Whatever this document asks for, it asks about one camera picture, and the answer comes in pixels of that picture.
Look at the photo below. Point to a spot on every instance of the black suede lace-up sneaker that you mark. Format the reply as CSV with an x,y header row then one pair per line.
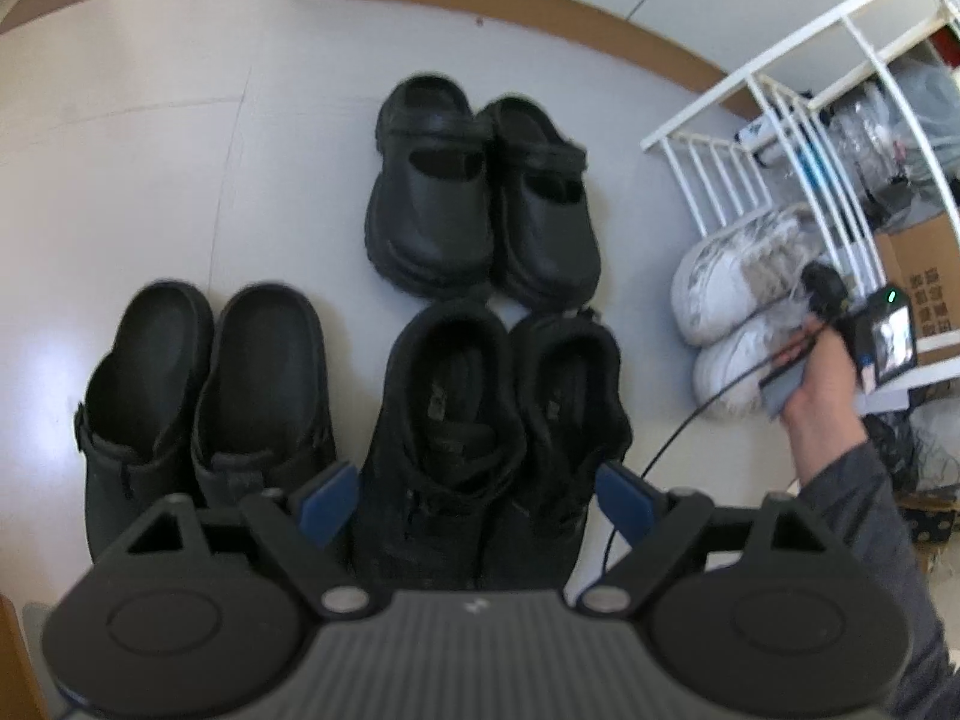
x,y
570,390
435,405

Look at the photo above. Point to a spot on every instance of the black buckle clog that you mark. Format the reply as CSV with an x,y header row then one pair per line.
x,y
142,390
262,375

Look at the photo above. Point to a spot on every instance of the plain cardboard box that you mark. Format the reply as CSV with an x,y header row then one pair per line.
x,y
11,660

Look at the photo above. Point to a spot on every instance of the person's right hand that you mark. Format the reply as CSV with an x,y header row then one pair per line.
x,y
825,412

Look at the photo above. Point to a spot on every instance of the printed cardboard box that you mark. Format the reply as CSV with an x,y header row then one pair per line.
x,y
922,277

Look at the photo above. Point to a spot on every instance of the white metal shoe rack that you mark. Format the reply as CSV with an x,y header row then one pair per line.
x,y
664,141

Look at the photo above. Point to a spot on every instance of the clear plastic bag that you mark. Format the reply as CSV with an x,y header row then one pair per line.
x,y
900,120

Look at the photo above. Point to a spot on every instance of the person's right forearm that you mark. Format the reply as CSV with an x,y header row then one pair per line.
x,y
885,540

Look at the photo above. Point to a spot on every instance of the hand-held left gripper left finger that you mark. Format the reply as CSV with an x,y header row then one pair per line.
x,y
330,499

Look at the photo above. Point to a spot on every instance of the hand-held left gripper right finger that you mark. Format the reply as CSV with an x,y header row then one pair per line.
x,y
626,499

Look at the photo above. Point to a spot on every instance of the white lace-up sneaker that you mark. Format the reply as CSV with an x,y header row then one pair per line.
x,y
727,277
735,367

